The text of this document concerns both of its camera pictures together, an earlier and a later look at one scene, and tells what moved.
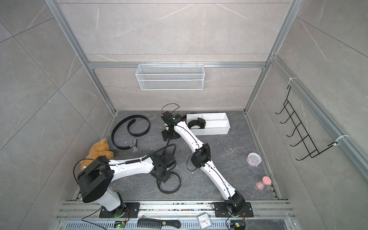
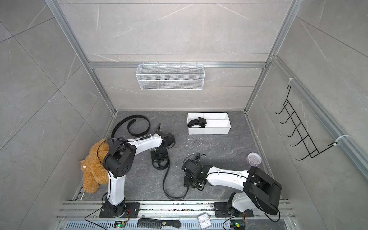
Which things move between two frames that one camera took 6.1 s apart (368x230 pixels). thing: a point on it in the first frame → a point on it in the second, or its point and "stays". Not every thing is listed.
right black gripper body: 170,134 → 191,181
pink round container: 254,159 stays
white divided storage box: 216,123 stays
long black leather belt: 200,122 stays
